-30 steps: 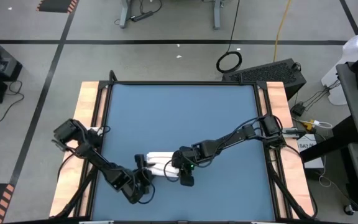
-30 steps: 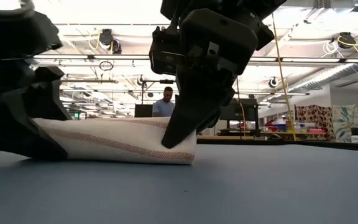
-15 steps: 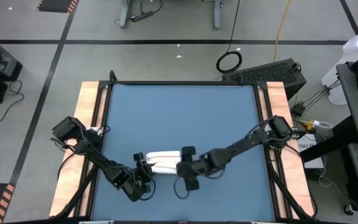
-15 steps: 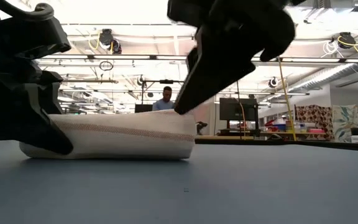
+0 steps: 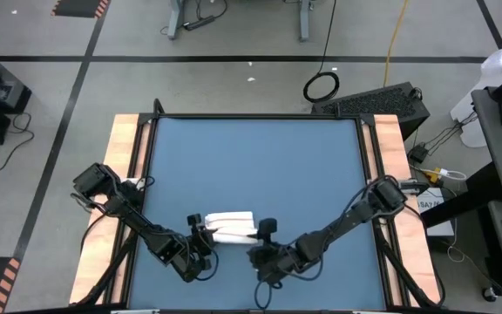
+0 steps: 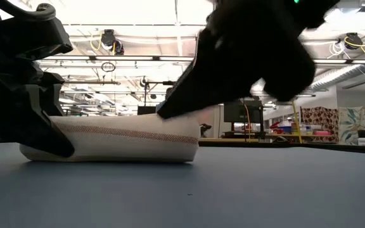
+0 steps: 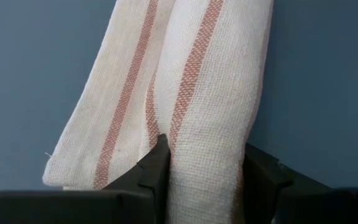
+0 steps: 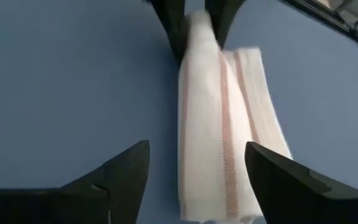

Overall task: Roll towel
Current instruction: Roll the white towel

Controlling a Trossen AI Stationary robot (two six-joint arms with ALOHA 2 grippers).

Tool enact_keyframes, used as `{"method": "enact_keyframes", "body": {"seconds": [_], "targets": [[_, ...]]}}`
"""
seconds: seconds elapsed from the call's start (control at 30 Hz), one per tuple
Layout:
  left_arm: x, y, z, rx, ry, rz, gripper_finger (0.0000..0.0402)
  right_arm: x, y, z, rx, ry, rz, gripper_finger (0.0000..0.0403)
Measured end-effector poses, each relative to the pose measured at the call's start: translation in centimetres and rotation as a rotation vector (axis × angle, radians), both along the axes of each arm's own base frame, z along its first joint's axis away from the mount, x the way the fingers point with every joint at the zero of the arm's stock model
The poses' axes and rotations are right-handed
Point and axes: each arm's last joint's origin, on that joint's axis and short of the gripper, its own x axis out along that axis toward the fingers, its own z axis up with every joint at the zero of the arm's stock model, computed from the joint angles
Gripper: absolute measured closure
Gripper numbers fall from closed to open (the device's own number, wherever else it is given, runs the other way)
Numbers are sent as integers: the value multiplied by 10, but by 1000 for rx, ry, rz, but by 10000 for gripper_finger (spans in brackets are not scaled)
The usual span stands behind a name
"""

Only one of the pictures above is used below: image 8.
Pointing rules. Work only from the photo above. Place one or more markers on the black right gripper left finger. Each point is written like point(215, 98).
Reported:
point(73, 205)

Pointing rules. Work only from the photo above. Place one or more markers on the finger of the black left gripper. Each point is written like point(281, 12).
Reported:
point(172, 21)
point(224, 15)

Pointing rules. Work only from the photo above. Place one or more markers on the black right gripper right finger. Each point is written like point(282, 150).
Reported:
point(297, 199)

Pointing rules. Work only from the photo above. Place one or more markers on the white towel with red stripes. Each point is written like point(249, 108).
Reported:
point(207, 130)

